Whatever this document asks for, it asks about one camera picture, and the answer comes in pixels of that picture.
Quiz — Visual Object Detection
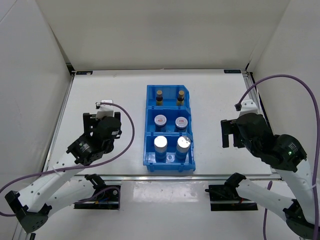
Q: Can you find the yellow-label bottle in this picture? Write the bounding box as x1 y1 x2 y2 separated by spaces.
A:
176 90 185 106
155 90 164 106

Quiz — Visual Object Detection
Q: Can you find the silver-lid spice jar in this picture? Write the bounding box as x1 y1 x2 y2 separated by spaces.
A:
153 135 168 162
175 136 191 162

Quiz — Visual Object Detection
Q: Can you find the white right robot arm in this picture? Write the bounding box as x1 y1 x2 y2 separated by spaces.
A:
220 113 320 240

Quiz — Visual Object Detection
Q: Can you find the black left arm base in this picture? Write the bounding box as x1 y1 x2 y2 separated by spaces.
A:
73 185 121 210

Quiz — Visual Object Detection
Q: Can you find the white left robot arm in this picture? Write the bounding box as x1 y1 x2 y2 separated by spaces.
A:
5 112 122 234

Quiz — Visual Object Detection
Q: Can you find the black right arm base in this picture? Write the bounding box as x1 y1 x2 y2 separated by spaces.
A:
204 184 258 212

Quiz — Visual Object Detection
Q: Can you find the blue three-compartment plastic bin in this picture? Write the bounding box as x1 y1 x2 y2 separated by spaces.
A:
143 85 196 173

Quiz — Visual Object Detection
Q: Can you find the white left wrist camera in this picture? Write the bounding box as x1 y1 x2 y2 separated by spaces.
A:
95 99 114 120

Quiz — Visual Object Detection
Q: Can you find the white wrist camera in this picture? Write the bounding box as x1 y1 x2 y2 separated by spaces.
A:
234 99 258 117
95 99 114 120

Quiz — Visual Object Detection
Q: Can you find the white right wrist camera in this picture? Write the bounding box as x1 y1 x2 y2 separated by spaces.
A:
234 99 258 117

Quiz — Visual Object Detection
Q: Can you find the aluminium table frame rail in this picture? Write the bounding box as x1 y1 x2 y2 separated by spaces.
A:
37 174 283 182

